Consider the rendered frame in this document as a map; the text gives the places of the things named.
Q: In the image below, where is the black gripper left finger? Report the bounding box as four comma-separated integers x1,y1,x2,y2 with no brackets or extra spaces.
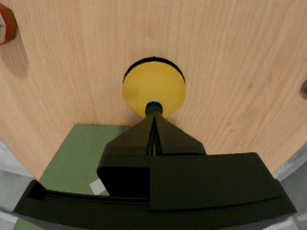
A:
102,110,154,156

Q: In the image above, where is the blue and grey flat box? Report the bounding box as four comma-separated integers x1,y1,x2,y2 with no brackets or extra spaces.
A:
301,81,307,93

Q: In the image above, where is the small spice jar with black lid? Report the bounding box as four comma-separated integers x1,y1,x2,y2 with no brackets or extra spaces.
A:
0,3,16,45

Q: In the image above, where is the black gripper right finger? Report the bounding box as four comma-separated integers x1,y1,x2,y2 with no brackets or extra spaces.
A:
154,110,207,156

